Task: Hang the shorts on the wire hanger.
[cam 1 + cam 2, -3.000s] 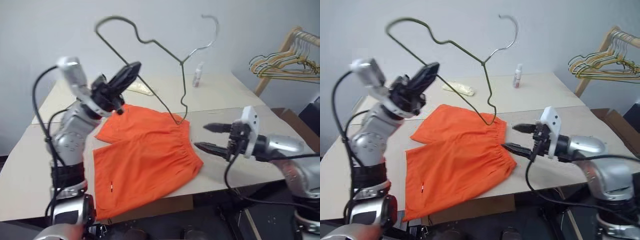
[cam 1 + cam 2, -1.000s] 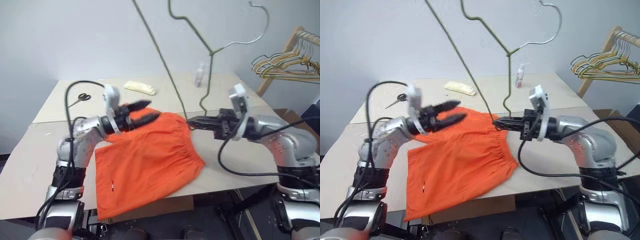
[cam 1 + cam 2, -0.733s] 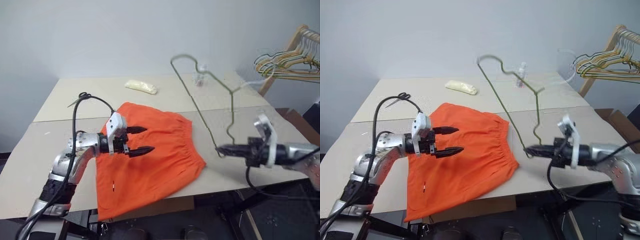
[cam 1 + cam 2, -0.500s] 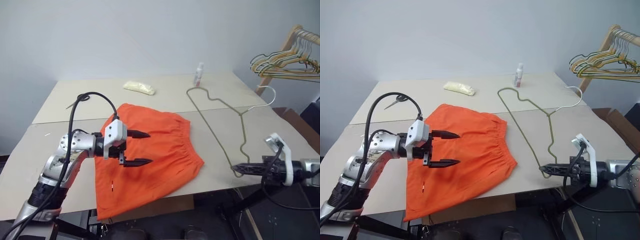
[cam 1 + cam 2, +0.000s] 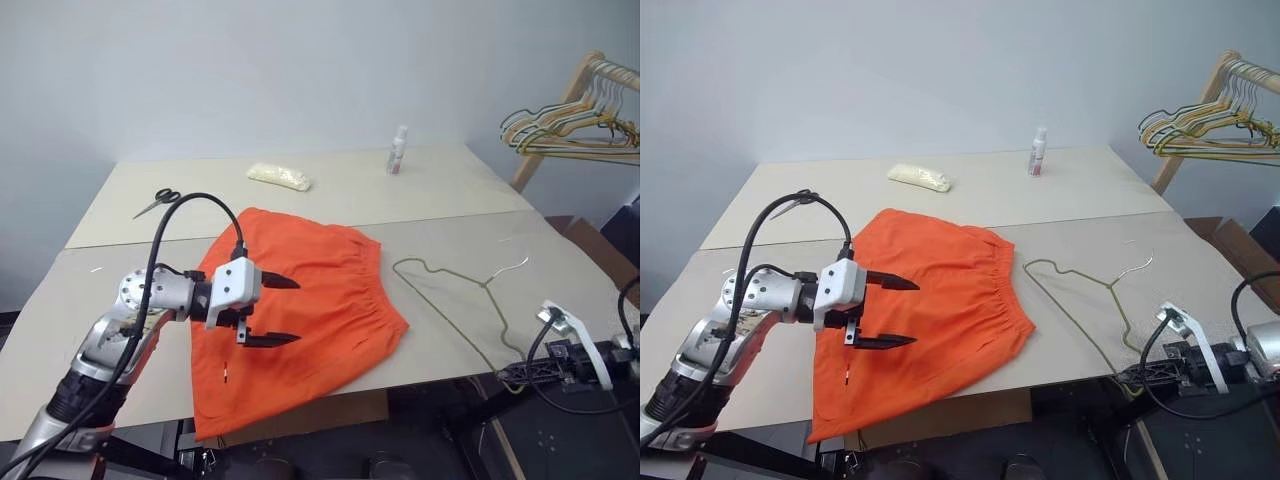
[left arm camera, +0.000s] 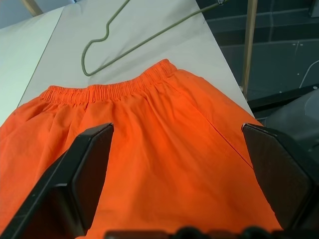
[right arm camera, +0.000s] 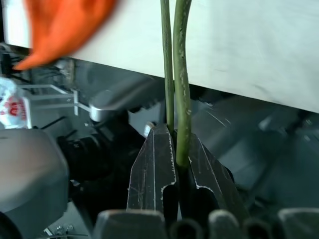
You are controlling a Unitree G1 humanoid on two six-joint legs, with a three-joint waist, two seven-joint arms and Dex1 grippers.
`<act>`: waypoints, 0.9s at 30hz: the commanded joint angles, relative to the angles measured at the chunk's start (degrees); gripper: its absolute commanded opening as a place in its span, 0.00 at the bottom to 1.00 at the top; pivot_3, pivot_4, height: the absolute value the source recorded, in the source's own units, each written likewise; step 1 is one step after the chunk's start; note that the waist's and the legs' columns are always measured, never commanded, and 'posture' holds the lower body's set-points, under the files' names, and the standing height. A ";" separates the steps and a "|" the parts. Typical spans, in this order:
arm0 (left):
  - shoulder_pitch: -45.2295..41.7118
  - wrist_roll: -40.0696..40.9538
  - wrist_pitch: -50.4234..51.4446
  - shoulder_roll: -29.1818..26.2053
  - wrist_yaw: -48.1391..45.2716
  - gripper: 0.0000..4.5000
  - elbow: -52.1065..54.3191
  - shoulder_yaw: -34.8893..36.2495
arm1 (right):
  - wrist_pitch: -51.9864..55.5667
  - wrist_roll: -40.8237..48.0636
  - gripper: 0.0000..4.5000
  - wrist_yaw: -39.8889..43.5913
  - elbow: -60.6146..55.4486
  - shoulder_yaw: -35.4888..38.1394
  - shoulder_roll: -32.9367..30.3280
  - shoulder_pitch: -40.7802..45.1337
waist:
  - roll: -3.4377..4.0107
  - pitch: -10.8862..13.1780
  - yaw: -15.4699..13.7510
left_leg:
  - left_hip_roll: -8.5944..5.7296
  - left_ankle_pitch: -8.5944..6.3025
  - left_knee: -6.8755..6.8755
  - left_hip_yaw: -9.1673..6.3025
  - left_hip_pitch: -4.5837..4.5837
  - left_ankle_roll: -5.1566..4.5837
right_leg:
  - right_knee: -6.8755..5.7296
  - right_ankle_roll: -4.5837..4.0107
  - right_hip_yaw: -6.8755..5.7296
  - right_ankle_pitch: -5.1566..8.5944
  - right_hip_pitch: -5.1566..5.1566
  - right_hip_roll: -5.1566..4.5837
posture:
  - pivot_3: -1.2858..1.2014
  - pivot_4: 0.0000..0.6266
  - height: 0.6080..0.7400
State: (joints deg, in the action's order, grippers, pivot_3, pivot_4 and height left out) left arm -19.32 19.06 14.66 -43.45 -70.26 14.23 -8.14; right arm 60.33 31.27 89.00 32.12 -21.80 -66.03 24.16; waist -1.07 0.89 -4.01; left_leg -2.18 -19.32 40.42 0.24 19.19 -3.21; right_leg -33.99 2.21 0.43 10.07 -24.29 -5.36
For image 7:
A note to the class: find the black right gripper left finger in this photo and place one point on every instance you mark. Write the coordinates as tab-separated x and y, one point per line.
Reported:
149	169

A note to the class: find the white plastic bag red print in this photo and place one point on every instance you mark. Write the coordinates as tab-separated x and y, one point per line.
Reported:
12	107

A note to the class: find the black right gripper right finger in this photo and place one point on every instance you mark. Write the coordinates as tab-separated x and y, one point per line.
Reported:
209	179

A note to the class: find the silver robot torso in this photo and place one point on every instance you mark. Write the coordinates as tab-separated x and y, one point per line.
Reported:
30	169

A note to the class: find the white metal frame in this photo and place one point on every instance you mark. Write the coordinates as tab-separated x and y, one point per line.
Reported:
62	95

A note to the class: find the silver metal cylinder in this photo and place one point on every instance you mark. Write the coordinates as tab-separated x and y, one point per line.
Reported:
107	107

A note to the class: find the green flower stems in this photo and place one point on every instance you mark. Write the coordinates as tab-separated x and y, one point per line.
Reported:
181	99

